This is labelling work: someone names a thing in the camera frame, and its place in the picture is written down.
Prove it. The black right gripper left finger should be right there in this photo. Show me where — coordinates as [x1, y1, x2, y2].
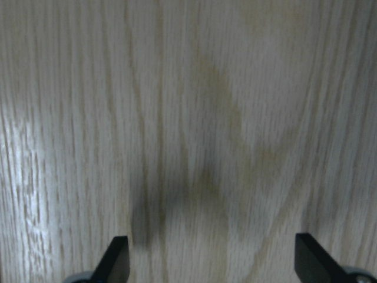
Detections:
[91, 236, 130, 283]

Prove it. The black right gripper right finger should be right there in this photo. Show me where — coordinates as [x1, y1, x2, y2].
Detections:
[295, 232, 377, 283]

